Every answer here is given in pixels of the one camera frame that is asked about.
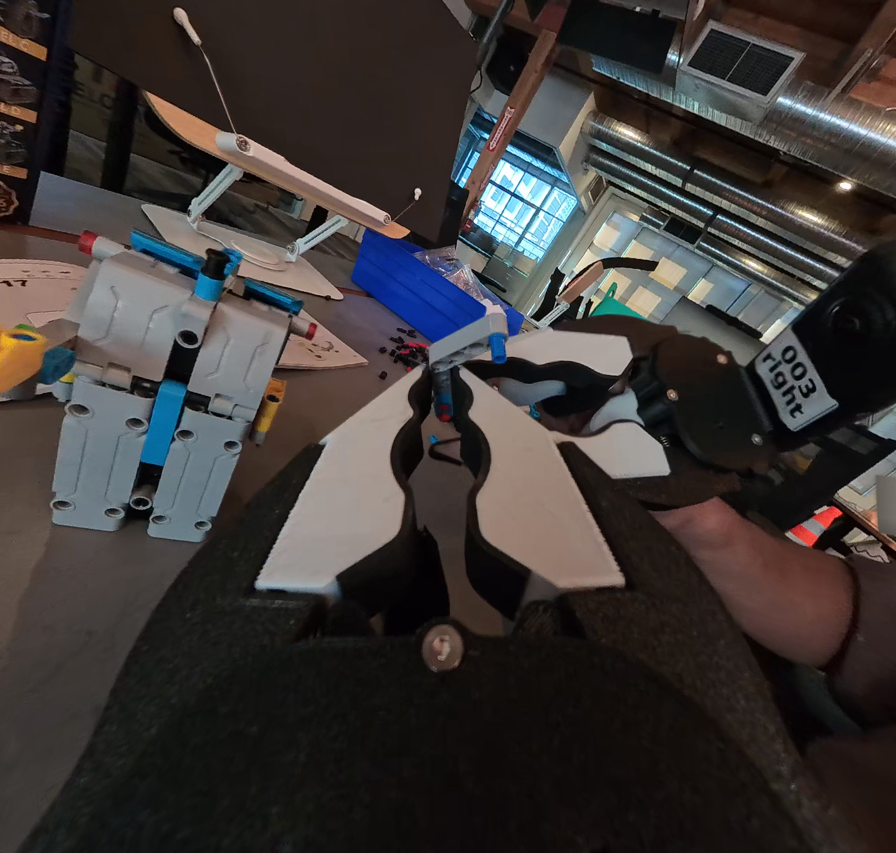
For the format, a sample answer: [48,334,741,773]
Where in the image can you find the clear plastic bags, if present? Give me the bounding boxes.
[416,247,494,305]

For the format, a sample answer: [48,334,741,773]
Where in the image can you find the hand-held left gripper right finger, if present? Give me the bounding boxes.
[454,368,627,592]

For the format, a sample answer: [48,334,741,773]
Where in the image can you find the white vent grille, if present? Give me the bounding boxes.
[675,20,806,122]

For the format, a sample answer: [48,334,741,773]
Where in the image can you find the silver ventilation duct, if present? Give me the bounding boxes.
[581,62,896,308]

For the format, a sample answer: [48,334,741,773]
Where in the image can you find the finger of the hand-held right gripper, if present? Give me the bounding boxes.
[479,330,636,406]
[549,415,674,481]

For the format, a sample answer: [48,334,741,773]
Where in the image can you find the pile of small brick pieces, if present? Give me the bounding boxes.
[378,326,431,381]

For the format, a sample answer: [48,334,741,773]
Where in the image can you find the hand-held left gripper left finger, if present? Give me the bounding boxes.
[253,366,429,595]

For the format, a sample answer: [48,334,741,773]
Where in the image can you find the grey angled beam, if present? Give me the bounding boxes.
[428,300,510,378]

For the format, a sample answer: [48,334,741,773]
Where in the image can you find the wooden post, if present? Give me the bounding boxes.
[458,27,561,238]

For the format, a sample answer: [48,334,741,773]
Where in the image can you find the white instruction sheet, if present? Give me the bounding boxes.
[0,259,85,406]

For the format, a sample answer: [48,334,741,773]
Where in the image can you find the dark blue robot kit box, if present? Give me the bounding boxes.
[0,0,74,227]

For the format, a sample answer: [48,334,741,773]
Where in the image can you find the person's brown clothing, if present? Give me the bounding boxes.
[805,552,896,853]

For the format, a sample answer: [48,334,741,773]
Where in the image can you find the teal tote bag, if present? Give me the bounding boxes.
[588,282,641,322]

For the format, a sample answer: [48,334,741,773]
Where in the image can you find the blue plastic bin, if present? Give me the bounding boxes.
[350,228,525,343]

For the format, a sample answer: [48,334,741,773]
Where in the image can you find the orange traffic cone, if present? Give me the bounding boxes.
[787,506,844,547]

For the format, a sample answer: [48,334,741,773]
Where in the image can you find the black board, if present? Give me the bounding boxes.
[70,0,480,245]

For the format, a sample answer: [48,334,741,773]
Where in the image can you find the white folding stand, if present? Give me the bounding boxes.
[140,7,424,301]

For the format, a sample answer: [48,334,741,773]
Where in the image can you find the grey blue brick robot model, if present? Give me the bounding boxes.
[0,230,319,542]

